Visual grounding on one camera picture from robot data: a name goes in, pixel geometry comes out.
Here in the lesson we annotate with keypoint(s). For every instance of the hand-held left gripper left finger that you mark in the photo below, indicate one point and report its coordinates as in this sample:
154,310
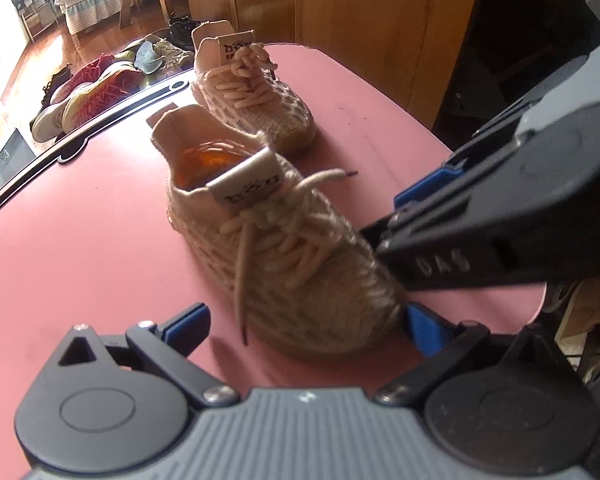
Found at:
187,327

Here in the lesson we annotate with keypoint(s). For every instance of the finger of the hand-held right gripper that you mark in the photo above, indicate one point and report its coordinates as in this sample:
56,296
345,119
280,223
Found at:
425,185
445,265

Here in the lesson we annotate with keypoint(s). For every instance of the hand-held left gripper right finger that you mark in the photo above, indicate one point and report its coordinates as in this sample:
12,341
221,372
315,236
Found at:
425,330

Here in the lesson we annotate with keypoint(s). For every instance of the beige knit sneaker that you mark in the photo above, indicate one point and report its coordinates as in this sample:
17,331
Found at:
250,105
290,270

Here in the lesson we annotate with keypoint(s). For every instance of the pile of assorted shoes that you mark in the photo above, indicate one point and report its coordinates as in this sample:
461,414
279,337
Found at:
95,95

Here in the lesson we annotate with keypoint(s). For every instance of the wooden wardrobe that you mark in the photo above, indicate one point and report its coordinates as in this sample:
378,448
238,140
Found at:
355,35

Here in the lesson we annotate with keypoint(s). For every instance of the white grey paper bag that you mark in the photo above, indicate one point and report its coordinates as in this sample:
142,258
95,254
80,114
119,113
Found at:
10,165

